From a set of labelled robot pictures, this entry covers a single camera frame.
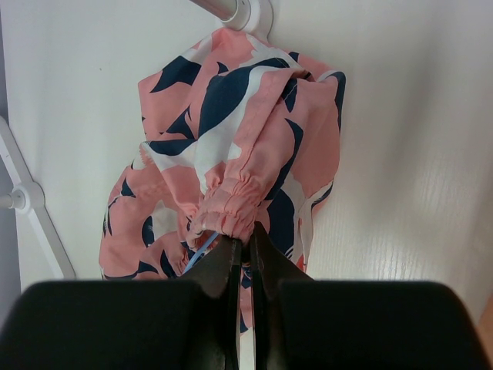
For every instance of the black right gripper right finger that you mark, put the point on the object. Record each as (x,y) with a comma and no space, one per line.
(303,323)

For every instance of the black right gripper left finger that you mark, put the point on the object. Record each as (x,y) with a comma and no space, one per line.
(191,322)

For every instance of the light blue wire hanger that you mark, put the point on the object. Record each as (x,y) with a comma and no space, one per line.
(202,251)

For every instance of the pink patterned shorts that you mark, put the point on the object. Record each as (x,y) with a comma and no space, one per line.
(237,132)

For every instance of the white and silver clothes rack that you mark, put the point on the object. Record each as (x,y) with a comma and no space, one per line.
(73,119)

